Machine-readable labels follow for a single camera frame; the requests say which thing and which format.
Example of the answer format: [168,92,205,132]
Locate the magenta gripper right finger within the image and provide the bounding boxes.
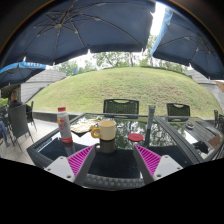
[132,143,184,185]

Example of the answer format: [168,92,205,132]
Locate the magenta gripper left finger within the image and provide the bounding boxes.
[44,143,97,186]

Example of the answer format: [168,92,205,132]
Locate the blue umbrella far left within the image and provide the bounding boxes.
[0,61,46,88]

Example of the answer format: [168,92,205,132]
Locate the seated person in background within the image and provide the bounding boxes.
[9,90,22,109]

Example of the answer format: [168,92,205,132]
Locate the red round lid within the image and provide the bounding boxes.
[128,133,143,142]

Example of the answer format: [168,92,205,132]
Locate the dark wicker chair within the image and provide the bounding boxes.
[103,98,139,116]
[167,103,190,121]

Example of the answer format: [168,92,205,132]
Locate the white bottle red cap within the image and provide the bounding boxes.
[57,107,72,144]

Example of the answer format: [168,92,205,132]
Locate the small ashtray on table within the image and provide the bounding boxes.
[186,122,194,130]

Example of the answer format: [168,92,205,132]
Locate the grey wicker chair left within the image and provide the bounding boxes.
[8,105,31,143]

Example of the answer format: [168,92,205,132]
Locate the cream mug yellow handle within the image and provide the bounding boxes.
[91,120,116,141]

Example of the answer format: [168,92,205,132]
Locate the large blue umbrella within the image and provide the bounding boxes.
[0,0,155,67]

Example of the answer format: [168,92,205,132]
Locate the blue umbrella right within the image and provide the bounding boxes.
[150,8,224,80]

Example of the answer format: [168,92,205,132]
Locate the dark wicker chair right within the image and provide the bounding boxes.
[167,103,190,121]

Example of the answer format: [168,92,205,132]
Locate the dark wicker chair centre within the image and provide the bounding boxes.
[103,98,139,116]

